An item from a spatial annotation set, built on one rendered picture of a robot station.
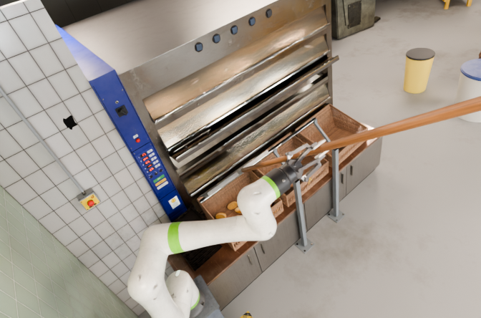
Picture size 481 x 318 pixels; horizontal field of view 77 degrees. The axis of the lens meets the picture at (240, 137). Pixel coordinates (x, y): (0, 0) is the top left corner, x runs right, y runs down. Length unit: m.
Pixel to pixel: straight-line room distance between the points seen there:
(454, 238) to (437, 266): 0.35
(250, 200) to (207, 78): 1.39
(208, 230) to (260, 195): 0.26
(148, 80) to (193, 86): 0.34
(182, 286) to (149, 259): 0.41
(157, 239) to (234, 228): 0.30
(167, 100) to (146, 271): 1.27
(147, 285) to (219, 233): 0.29
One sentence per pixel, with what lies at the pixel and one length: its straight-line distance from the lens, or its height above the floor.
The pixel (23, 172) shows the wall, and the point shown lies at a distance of 2.10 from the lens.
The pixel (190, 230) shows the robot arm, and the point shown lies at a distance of 1.19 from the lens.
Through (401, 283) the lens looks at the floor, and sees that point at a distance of 3.13.
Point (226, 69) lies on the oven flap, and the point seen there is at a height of 1.79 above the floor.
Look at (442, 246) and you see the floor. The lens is 3.39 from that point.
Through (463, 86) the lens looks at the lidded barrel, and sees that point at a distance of 4.57.
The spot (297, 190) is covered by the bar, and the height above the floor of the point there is 0.86.
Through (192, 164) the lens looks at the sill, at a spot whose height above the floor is 1.18.
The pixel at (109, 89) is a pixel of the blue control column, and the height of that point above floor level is 2.06.
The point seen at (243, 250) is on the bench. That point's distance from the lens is 2.59.
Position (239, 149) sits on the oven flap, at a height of 1.03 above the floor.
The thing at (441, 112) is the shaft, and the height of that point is 2.29.
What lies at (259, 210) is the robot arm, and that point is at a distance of 1.03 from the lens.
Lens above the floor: 2.77
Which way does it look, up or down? 38 degrees down
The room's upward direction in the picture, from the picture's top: 15 degrees counter-clockwise
